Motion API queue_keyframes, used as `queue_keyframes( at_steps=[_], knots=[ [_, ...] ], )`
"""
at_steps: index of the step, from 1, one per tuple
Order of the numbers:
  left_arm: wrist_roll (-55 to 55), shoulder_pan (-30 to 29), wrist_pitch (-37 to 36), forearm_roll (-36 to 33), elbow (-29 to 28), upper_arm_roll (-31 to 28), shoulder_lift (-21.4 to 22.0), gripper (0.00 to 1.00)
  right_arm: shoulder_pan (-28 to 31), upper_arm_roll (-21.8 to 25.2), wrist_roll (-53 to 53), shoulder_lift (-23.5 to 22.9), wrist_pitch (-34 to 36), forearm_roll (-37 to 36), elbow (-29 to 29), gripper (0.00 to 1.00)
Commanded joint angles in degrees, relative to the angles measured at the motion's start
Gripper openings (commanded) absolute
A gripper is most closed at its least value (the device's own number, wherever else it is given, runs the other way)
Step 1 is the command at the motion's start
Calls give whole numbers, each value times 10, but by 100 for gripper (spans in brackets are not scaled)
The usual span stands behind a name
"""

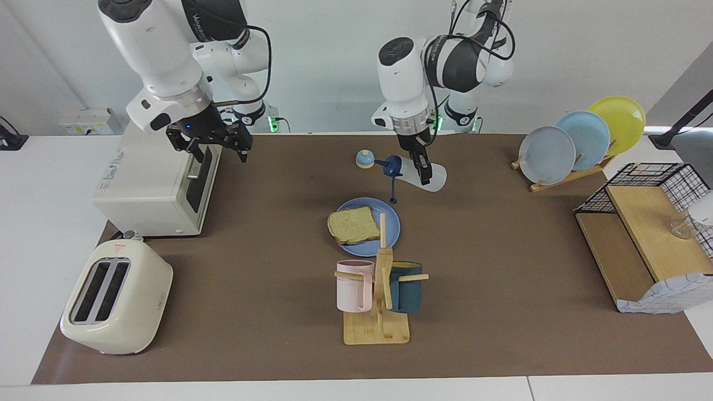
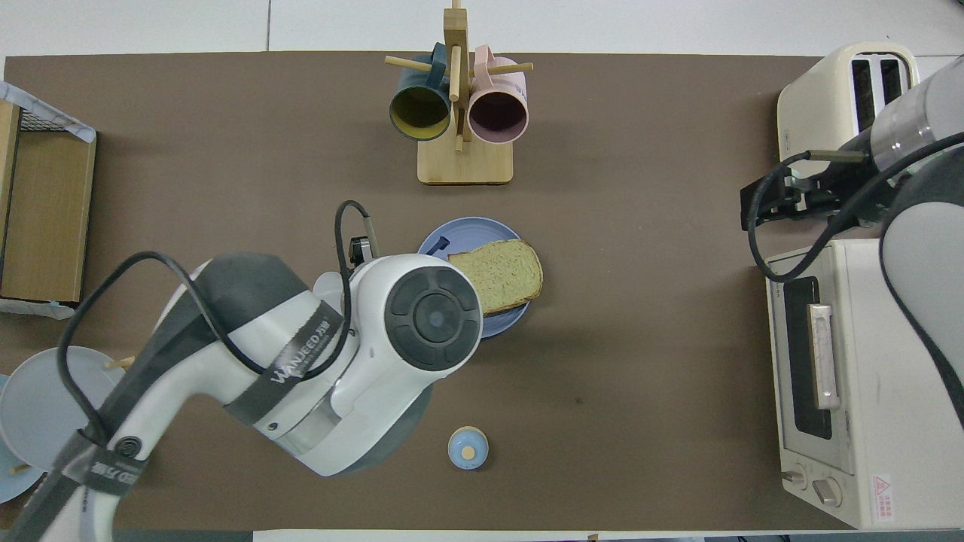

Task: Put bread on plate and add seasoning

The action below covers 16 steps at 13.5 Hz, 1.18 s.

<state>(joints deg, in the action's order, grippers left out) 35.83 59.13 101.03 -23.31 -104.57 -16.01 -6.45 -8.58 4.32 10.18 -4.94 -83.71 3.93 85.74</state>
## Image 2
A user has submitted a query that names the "wooden mug tree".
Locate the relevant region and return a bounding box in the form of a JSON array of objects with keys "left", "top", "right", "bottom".
[{"left": 384, "top": 0, "right": 534, "bottom": 186}]

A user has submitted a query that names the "cream two-slot toaster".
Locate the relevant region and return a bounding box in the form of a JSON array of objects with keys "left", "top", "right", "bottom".
[{"left": 776, "top": 41, "right": 926, "bottom": 183}]

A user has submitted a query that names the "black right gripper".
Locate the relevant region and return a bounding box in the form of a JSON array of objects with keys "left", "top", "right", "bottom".
[{"left": 742, "top": 151, "right": 878, "bottom": 230}]

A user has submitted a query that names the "grey round plate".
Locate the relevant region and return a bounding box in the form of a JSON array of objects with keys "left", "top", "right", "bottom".
[{"left": 0, "top": 346, "right": 127, "bottom": 472}]

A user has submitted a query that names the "blue white patterned cloth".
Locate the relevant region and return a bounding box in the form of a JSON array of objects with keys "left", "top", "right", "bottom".
[{"left": 0, "top": 81, "right": 97, "bottom": 144}]

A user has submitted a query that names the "white toaster oven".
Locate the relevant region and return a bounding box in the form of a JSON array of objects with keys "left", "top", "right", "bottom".
[{"left": 764, "top": 239, "right": 964, "bottom": 530}]

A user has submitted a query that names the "wooden shelf with wire basket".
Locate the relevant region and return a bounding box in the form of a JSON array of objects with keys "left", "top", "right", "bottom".
[{"left": 0, "top": 100, "right": 97, "bottom": 304}]

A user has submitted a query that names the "pink mug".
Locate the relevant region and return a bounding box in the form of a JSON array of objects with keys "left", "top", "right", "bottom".
[{"left": 468, "top": 44, "right": 530, "bottom": 146}]

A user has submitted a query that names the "toasted bread slice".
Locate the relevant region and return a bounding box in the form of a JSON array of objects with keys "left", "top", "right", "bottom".
[{"left": 447, "top": 239, "right": 545, "bottom": 318}]

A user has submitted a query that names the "dark teal mug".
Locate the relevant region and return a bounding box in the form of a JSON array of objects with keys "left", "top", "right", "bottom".
[{"left": 389, "top": 42, "right": 453, "bottom": 142}]

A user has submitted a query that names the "light blue round plate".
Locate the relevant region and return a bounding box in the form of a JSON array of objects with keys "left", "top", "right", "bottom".
[{"left": 0, "top": 374, "right": 44, "bottom": 504}]

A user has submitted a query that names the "brown table mat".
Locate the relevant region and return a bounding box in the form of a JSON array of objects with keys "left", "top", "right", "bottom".
[{"left": 0, "top": 51, "right": 929, "bottom": 532}]

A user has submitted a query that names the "wooden plate rack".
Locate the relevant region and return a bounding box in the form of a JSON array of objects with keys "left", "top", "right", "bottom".
[{"left": 9, "top": 356, "right": 136, "bottom": 475}]

